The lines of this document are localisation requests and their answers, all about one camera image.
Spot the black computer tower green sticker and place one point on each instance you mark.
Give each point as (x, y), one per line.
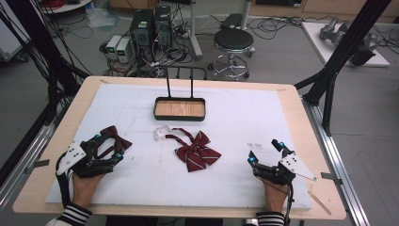
(141, 28)

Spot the metal table clamp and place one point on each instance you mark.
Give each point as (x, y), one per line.
(37, 164)
(331, 177)

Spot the round white table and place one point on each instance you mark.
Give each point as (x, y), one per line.
(66, 7)

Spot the person's left hand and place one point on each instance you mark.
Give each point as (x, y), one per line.
(84, 188)

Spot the white foam mat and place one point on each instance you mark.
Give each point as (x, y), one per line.
(219, 125)

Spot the aluminium rail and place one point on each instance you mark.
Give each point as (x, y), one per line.
(28, 150)
(338, 169)

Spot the plain dark red bow tie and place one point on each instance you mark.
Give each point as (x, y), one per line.
(119, 141)

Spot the clear plastic bag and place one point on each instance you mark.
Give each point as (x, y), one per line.
(102, 17)

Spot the table with white legs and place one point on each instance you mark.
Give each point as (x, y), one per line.
(194, 31)

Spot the white power supply unit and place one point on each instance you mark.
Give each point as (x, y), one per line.
(124, 50)
(113, 44)

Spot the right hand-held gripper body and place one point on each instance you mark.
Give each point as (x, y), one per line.
(276, 174)

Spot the white equipment case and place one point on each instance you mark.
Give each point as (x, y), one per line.
(11, 40)

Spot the white floor board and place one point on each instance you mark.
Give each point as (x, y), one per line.
(316, 37)

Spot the thin wooden stick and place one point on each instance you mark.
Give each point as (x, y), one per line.
(320, 202)

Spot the black metal frame stand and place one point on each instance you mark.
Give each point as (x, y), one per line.
(342, 53)

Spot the black round stool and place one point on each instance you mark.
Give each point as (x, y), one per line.
(233, 39)

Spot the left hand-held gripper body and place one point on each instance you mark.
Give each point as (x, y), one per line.
(89, 168)

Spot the striped red bow tie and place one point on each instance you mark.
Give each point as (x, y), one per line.
(196, 153)

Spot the black rack with wooden tray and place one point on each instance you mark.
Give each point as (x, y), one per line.
(179, 108)

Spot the person's right hand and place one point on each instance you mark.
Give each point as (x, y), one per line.
(276, 197)

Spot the flat black box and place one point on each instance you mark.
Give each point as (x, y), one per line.
(231, 20)

